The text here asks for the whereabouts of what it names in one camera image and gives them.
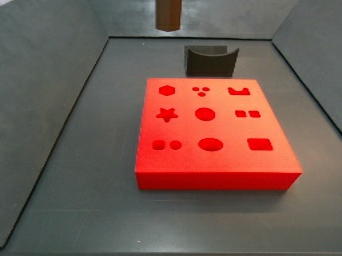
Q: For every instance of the brown hexagonal peg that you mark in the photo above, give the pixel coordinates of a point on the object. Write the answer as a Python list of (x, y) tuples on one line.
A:
[(168, 13)]

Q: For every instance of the red shape sorter block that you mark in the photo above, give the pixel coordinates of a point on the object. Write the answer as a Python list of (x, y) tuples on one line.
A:
[(209, 137)]

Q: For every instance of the dark curved cradle block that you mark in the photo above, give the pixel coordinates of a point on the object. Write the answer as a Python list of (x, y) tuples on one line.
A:
[(209, 61)]

